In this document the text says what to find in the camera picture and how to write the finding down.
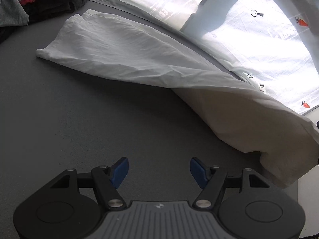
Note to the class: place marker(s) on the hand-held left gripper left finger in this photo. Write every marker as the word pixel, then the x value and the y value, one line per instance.
pixel 121 171

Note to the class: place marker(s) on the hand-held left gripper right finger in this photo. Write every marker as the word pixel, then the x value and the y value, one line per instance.
pixel 197 171

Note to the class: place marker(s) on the white pants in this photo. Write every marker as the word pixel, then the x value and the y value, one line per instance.
pixel 124 44

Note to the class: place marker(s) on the carrot print white blanket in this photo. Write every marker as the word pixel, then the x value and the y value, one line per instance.
pixel 261 54

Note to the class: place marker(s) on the grey knit garment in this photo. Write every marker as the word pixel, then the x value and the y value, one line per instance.
pixel 12 11

